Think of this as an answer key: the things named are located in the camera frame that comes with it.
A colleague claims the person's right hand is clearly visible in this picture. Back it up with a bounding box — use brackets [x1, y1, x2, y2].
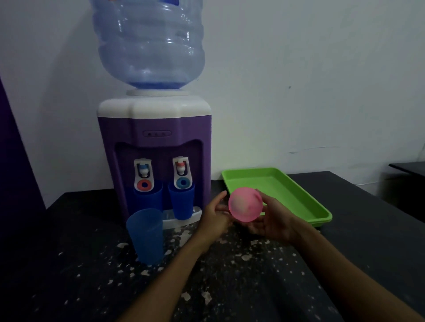
[238, 190, 301, 245]

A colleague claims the person's left hand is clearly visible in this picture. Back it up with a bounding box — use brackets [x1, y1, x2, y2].
[196, 191, 234, 245]

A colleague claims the pink plastic cup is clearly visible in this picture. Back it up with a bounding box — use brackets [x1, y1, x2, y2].
[228, 187, 264, 222]

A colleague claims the person's left forearm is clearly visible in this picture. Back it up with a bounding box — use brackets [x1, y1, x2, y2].
[118, 232, 210, 322]

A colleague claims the person's right forearm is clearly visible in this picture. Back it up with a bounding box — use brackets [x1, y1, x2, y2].
[288, 223, 425, 322]

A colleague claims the green plastic tray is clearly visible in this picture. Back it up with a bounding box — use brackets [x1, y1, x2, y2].
[221, 167, 333, 228]

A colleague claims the blue plastic cup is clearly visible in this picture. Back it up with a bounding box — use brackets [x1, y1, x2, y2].
[168, 182, 195, 221]
[133, 182, 163, 213]
[126, 208, 164, 266]

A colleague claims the white tap with blue button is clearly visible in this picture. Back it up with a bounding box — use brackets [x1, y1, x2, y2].
[172, 156, 192, 190]

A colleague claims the purple white water dispenser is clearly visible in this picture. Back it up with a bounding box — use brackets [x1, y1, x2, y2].
[97, 89, 213, 230]

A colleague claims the white tap with red button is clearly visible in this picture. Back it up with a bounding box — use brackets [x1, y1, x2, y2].
[134, 159, 153, 192]

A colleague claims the black side table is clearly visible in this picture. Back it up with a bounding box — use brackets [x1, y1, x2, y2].
[389, 161, 425, 177]

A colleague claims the clear blue water bottle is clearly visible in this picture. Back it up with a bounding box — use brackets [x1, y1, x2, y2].
[90, 0, 205, 90]

